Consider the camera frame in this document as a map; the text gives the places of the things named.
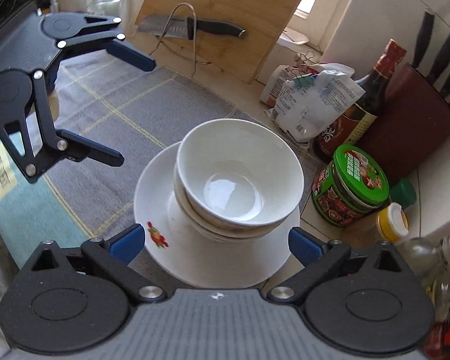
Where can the white salt bag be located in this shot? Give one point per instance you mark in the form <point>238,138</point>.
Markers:
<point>307,104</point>

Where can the green lid sauce jar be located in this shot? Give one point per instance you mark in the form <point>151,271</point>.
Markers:
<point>350,187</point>

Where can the floral bowl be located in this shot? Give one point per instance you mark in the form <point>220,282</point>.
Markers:
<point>240,171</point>
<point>211,231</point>
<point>220,226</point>

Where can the oil bottle gold cap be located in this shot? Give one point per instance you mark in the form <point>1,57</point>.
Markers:
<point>441,297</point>

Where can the orange white food bag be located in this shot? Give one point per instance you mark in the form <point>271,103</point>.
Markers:
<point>281,82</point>

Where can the black handled kitchen knife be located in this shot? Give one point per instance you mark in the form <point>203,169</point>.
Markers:
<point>212,26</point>

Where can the green cap small bottle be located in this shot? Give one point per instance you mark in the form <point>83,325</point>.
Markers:
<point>403,193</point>

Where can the yellow lid spice jar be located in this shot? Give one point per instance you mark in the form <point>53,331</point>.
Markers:
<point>390,224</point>

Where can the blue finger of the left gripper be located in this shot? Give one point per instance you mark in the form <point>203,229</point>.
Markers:
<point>79,148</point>
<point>128,53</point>

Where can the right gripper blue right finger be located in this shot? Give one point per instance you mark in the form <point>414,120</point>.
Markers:
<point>305,247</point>

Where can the bamboo cutting board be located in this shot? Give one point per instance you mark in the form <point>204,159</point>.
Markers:
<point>263,20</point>

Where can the dark red knife block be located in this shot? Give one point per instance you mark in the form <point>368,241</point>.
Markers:
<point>414,123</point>

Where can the white plate back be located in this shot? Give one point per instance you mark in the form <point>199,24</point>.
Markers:
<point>184,253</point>

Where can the metal wire board stand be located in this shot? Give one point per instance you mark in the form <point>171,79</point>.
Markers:
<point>163,26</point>

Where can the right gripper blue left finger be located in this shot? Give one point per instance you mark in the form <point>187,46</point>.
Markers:
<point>127,244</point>

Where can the glass jar green lid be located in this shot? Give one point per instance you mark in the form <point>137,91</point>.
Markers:
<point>104,7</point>

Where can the red cap clear bottle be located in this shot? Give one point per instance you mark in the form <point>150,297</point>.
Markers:
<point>427,259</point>

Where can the white dish on windowsill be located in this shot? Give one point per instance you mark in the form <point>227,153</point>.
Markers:
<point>292,36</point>

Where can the grey blue checked dish mat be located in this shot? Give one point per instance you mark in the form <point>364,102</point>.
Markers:
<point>136,113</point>

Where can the dark vinegar bottle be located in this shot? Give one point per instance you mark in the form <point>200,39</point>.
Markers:
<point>355,121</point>

